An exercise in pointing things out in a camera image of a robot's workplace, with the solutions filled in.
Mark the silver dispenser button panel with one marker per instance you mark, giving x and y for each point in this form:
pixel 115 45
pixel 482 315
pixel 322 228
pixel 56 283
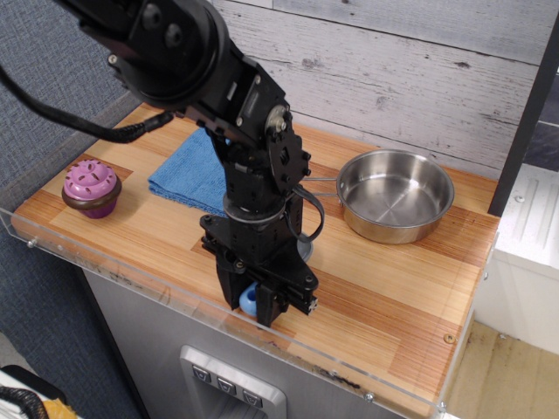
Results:
pixel 219 390

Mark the stainless steel pot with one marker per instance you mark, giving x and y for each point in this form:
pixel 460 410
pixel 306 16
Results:
pixel 391 196

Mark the blue folded towel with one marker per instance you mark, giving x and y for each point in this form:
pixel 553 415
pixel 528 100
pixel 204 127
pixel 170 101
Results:
pixel 193 175

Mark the grey toy fridge cabinet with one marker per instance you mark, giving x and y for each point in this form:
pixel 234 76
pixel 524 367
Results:
pixel 311 359

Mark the clear acrylic table guard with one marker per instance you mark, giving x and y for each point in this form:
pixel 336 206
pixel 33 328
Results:
pixel 410 302

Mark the yellow object at corner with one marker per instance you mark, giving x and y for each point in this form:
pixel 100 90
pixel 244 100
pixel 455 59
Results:
pixel 56 409

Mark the white ribbed appliance top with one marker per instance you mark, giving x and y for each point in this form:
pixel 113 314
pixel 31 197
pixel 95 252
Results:
pixel 528 227

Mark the blue and grey toy spoon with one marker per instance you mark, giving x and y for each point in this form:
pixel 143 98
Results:
pixel 247 299

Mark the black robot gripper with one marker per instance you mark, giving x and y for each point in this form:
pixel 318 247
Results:
pixel 266 253

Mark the black frame bar right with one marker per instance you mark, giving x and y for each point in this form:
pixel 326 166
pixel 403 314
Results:
pixel 536 100

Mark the purple toy cupcake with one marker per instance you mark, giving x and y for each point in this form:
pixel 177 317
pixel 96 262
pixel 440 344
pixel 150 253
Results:
pixel 92 188

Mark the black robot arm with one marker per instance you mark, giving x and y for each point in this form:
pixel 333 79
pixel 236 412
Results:
pixel 178 56

